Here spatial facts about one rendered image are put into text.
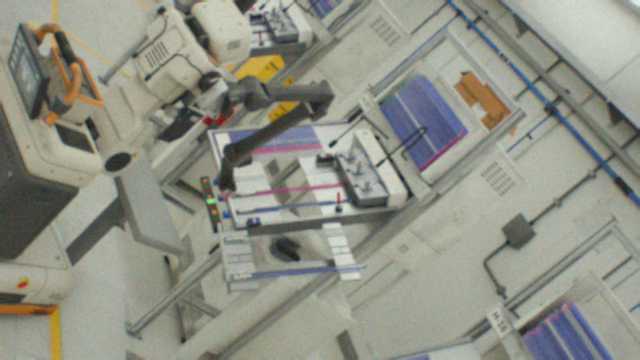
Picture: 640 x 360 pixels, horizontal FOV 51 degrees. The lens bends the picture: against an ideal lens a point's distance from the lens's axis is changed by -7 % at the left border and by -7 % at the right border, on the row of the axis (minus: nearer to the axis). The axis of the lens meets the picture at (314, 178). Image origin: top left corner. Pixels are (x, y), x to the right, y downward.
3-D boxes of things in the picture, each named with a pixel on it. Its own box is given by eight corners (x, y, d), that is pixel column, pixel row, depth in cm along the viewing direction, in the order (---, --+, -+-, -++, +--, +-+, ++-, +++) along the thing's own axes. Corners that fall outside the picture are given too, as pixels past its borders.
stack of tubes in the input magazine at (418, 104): (419, 170, 308) (466, 130, 301) (377, 106, 345) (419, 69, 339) (433, 184, 316) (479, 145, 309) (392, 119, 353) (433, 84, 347)
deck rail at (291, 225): (236, 238, 297) (236, 227, 293) (235, 235, 298) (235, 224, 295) (395, 219, 317) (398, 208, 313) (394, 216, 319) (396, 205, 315)
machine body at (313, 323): (178, 348, 331) (270, 272, 316) (157, 247, 382) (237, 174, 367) (268, 387, 372) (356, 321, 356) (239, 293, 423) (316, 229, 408)
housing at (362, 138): (385, 219, 318) (390, 194, 310) (349, 153, 354) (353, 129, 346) (401, 216, 321) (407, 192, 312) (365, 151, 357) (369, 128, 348)
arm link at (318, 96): (332, 75, 269) (345, 96, 266) (311, 96, 277) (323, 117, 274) (243, 74, 236) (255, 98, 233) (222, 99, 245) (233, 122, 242)
